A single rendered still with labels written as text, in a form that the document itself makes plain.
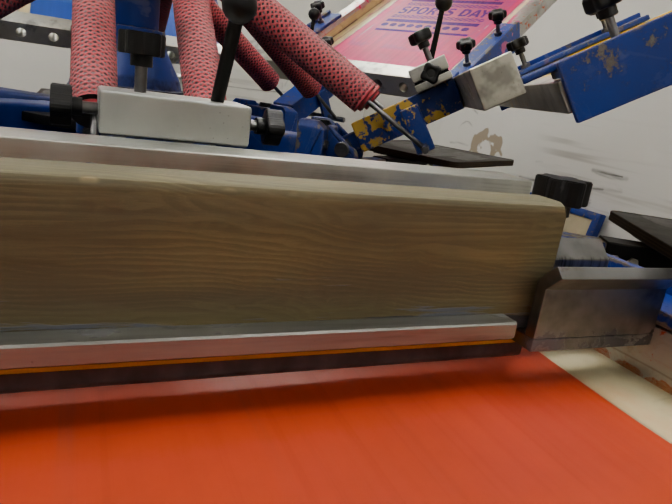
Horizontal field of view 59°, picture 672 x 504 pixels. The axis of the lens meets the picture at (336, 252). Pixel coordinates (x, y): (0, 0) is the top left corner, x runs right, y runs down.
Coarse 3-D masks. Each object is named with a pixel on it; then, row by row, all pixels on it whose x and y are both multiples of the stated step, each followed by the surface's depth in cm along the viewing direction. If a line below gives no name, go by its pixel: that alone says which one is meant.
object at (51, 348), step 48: (0, 336) 23; (48, 336) 23; (96, 336) 24; (144, 336) 25; (192, 336) 25; (240, 336) 26; (288, 336) 27; (336, 336) 28; (384, 336) 29; (432, 336) 30; (480, 336) 32
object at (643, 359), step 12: (660, 336) 36; (600, 348) 41; (612, 348) 40; (624, 348) 39; (636, 348) 38; (648, 348) 37; (660, 348) 36; (624, 360) 39; (636, 360) 38; (648, 360) 37; (660, 360) 36; (636, 372) 38; (648, 372) 37; (660, 372) 36; (660, 384) 36
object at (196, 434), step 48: (144, 384) 29; (192, 384) 29; (0, 432) 24; (48, 432) 24; (96, 432) 24; (144, 432) 25; (192, 432) 25; (240, 432) 26; (0, 480) 21; (48, 480) 21; (96, 480) 22; (144, 480) 22; (192, 480) 22; (240, 480) 23
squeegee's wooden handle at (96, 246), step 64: (0, 192) 22; (64, 192) 23; (128, 192) 24; (192, 192) 25; (256, 192) 26; (320, 192) 27; (384, 192) 29; (448, 192) 31; (0, 256) 22; (64, 256) 23; (128, 256) 24; (192, 256) 25; (256, 256) 27; (320, 256) 28; (384, 256) 29; (448, 256) 31; (512, 256) 33; (0, 320) 23; (64, 320) 24; (128, 320) 25; (192, 320) 26; (256, 320) 28
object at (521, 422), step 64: (256, 384) 30; (320, 384) 31; (384, 384) 32; (448, 384) 33; (512, 384) 34; (576, 384) 35; (320, 448) 26; (384, 448) 26; (448, 448) 27; (512, 448) 28; (576, 448) 28; (640, 448) 29
